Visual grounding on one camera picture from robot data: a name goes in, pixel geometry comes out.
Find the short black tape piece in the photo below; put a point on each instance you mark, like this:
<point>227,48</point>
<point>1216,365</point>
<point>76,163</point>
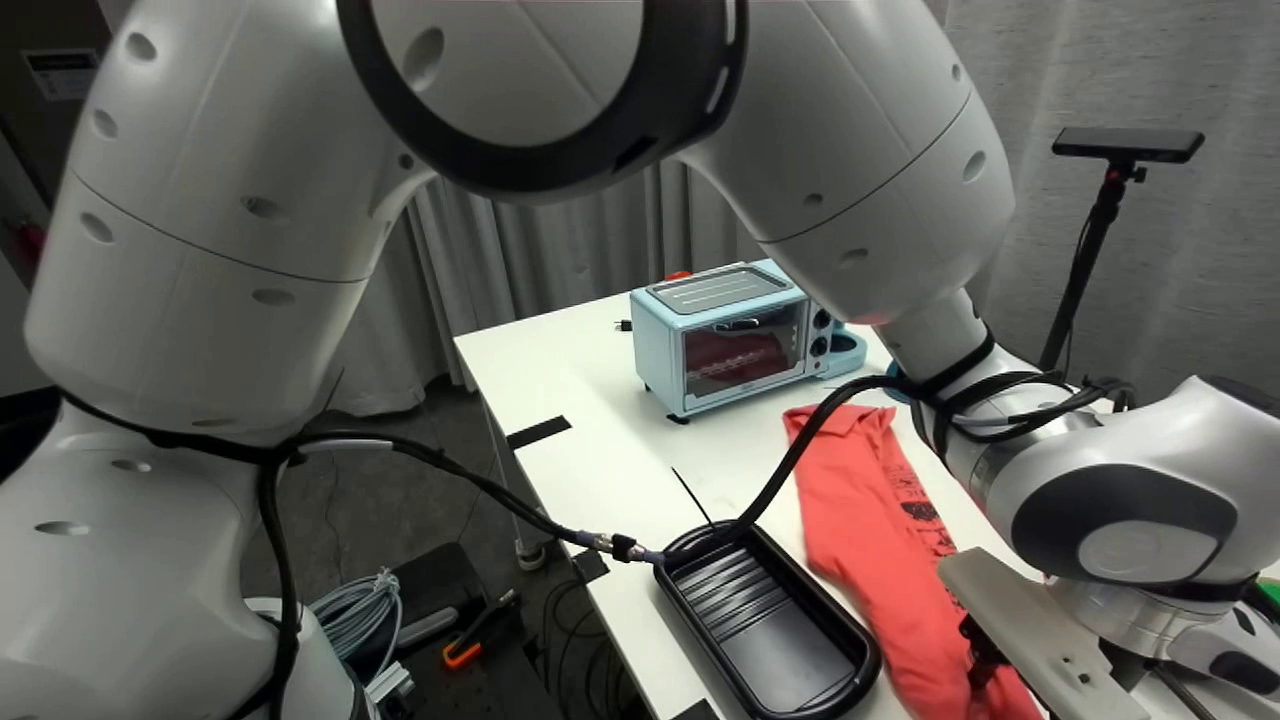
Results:
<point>588,567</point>

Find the black camera tripod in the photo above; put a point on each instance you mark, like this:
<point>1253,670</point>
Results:
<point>1099,242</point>

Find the orange shirt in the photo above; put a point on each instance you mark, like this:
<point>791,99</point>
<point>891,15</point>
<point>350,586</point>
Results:
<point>865,534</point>

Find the black bar camera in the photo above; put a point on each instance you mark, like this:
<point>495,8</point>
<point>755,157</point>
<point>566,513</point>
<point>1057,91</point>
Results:
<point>1127,144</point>

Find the long black tape strip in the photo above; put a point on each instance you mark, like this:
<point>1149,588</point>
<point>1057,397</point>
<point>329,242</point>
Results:
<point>536,430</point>

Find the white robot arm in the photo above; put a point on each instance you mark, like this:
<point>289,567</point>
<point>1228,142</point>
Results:
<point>201,202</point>

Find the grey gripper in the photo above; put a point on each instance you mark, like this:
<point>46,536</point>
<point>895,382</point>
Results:
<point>1214,674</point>

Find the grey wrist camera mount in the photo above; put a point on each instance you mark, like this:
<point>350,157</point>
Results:
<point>1020,623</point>

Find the light blue toaster oven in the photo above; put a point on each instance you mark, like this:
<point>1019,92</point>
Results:
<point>726,353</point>

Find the black plastic tray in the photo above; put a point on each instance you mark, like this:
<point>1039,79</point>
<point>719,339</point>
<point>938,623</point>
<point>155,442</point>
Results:
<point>773,625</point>

